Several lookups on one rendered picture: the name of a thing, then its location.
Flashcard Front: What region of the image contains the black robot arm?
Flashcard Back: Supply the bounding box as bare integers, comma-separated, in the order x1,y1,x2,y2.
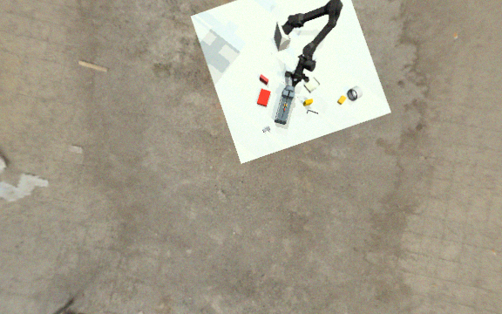
281,0,343,80

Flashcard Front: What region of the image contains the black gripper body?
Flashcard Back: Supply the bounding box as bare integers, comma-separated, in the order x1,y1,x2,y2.
284,66,309,83

